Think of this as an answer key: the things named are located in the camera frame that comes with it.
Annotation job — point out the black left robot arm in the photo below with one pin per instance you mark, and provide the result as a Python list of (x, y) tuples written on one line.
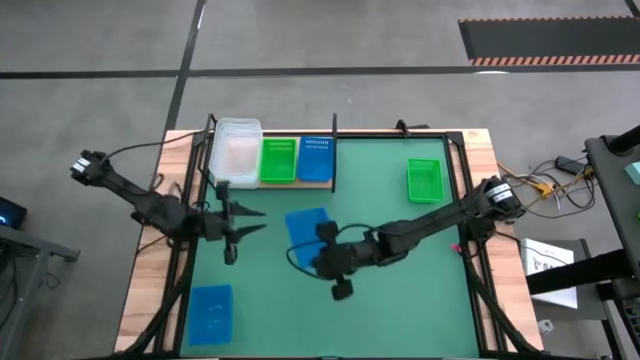
[(150, 207)]

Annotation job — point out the black equipment stand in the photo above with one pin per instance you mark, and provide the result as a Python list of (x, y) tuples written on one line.
[(615, 200)]

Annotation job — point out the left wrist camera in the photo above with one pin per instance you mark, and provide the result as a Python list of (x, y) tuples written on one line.
[(215, 226)]

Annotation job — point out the green slotted plastic basket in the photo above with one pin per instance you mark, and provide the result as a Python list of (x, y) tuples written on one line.
[(278, 162), (425, 181)]

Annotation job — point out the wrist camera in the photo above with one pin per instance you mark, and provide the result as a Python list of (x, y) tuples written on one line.
[(340, 260), (215, 226)]

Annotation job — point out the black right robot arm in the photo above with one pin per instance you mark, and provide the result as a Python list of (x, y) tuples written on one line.
[(435, 220)]

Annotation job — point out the dark device with blue light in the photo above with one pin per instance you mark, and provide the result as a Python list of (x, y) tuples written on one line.
[(12, 212)]

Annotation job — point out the small white object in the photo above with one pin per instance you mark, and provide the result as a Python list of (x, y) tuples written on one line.
[(545, 326)]

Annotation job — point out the green table mat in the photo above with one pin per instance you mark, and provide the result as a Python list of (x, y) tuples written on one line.
[(390, 310)]

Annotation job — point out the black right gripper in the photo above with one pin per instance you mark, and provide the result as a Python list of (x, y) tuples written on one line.
[(345, 260)]

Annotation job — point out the teal box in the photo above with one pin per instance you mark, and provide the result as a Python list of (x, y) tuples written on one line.
[(634, 173)]

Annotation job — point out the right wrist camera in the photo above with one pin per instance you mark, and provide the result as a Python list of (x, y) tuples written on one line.
[(340, 260)]

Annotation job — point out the black power adapter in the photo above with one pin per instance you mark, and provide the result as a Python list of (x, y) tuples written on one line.
[(567, 165)]

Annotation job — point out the black hazard-striped floor mat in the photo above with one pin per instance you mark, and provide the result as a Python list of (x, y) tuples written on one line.
[(550, 40)]

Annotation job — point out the white printed cardboard box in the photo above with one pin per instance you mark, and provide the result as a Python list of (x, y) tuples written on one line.
[(537, 252)]

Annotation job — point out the grey metal stand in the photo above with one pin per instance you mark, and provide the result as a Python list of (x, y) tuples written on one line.
[(30, 240)]

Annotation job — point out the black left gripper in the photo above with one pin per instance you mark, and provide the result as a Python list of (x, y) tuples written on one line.
[(227, 227)]

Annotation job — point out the blue slotted plastic basket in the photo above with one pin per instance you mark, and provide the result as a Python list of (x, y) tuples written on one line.
[(315, 160), (302, 230), (210, 315)]

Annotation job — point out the black aluminium table frame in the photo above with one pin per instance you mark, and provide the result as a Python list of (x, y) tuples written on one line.
[(390, 135)]

